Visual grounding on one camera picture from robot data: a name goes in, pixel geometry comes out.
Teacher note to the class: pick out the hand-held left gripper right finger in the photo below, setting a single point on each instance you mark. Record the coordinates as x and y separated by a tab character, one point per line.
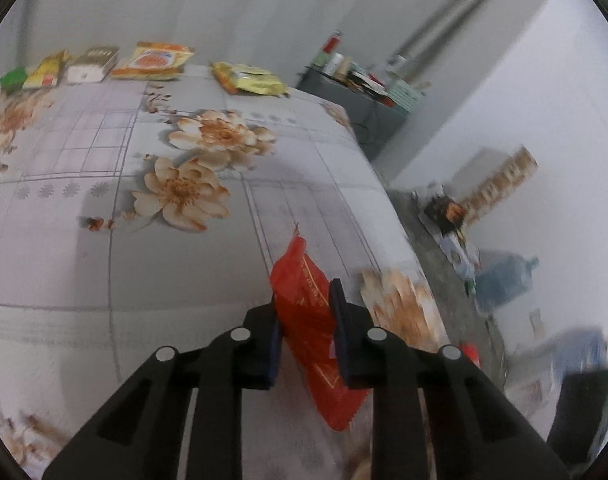
341	340

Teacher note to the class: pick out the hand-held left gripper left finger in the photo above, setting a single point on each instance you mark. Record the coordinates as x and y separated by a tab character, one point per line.
274	345

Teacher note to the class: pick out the red packet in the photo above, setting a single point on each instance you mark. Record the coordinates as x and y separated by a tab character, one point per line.
304	300

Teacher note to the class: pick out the white water dispenser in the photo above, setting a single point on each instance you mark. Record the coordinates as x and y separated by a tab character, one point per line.
533	367

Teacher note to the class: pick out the wrapped blue water jug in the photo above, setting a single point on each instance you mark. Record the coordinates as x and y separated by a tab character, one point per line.
583	347

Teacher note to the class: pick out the green can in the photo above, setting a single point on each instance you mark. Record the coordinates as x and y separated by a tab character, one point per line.
468	287

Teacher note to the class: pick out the white cardboard box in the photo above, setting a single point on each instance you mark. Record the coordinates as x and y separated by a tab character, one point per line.
456	255

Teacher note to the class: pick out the black snack bag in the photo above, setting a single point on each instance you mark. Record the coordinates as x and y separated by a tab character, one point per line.
446	215

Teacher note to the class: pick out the floral tablecloth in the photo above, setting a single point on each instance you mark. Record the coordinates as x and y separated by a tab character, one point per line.
134	260

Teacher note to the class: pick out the patterned board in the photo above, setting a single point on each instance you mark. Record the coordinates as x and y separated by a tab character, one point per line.
503	180

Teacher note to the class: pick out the grey cabinet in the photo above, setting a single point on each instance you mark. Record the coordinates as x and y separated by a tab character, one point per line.
354	110

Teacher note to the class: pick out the green white box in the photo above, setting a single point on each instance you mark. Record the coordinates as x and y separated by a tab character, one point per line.
406	95

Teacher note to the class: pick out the yellow snack packet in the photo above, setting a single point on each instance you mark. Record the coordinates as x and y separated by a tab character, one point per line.
251	79

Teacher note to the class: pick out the red bottle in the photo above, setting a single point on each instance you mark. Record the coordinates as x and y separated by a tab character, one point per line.
331	47

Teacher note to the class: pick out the orange packet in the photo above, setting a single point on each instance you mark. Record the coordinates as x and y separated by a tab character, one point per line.
151	61

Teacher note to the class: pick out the white curtain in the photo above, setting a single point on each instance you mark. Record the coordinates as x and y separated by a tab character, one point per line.
209	0

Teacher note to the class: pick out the small green packet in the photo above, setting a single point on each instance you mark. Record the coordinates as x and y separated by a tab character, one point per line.
13	80

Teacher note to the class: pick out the wall socket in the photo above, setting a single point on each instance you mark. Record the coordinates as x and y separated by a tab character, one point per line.
536	321

